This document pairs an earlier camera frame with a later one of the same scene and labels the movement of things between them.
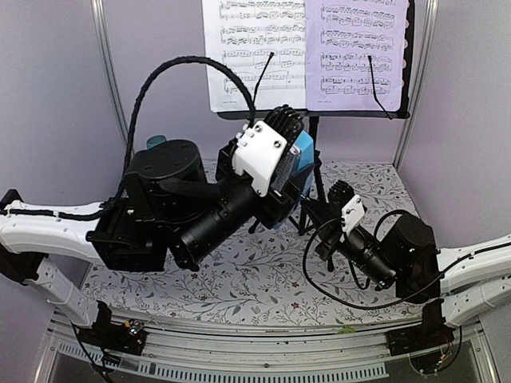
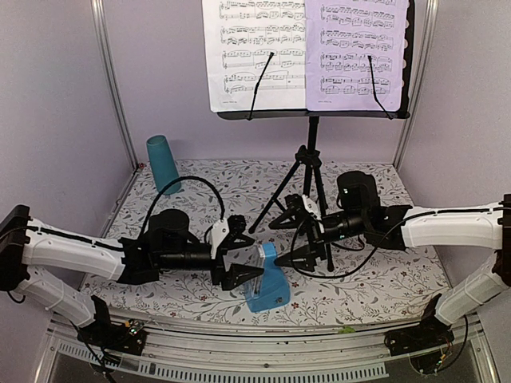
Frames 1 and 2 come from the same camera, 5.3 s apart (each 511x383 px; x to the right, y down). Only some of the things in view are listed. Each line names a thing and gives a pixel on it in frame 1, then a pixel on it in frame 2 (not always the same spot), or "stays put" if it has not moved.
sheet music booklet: [243, 33] stays put
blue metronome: [306, 148] -> [272, 290]
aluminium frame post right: [423, 69] stays put
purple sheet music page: [340, 35] stays put
